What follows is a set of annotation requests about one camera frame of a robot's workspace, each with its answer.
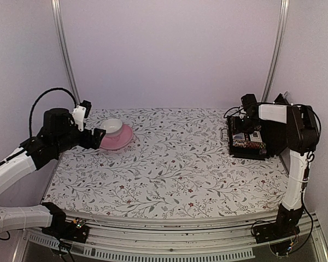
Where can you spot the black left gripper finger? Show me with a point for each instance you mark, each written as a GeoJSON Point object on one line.
{"type": "Point", "coordinates": [99, 133]}
{"type": "Point", "coordinates": [95, 142]}

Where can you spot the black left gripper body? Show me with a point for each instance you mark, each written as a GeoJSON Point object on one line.
{"type": "Point", "coordinates": [86, 142]}

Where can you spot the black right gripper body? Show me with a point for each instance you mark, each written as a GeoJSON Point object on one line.
{"type": "Point", "coordinates": [246, 125]}

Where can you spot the blue beige card deck box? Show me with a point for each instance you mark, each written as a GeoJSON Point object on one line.
{"type": "Point", "coordinates": [240, 136]}

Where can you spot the black poker set case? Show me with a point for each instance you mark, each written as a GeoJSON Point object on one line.
{"type": "Point", "coordinates": [246, 154]}

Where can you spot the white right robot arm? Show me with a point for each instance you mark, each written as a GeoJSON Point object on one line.
{"type": "Point", "coordinates": [298, 127]}

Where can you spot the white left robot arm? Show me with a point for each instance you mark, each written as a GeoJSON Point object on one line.
{"type": "Point", "coordinates": [61, 131]}

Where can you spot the white ceramic bowl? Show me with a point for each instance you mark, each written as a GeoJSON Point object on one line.
{"type": "Point", "coordinates": [113, 127]}

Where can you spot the pink saucer plate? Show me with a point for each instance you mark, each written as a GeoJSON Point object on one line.
{"type": "Point", "coordinates": [118, 142]}

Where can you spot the floral table mat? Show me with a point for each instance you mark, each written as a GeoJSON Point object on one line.
{"type": "Point", "coordinates": [177, 165]}

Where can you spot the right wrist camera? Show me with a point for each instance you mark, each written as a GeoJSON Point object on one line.
{"type": "Point", "coordinates": [249, 103]}

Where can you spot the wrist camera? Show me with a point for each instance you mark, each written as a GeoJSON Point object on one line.
{"type": "Point", "coordinates": [81, 112]}
{"type": "Point", "coordinates": [249, 103]}

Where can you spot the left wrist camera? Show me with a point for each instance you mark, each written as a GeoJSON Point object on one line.
{"type": "Point", "coordinates": [81, 112]}

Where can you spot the right aluminium frame post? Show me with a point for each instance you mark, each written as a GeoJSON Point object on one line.
{"type": "Point", "coordinates": [281, 27]}

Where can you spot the aluminium frame post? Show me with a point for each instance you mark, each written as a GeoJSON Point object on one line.
{"type": "Point", "coordinates": [57, 14]}
{"type": "Point", "coordinates": [281, 27]}

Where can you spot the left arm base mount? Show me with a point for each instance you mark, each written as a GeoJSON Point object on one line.
{"type": "Point", "coordinates": [75, 231]}

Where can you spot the metal front rail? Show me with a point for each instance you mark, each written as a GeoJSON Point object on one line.
{"type": "Point", "coordinates": [198, 239]}

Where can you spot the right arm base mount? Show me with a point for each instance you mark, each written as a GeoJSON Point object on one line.
{"type": "Point", "coordinates": [286, 225]}

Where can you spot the left aluminium frame post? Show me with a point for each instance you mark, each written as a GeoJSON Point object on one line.
{"type": "Point", "coordinates": [57, 14]}

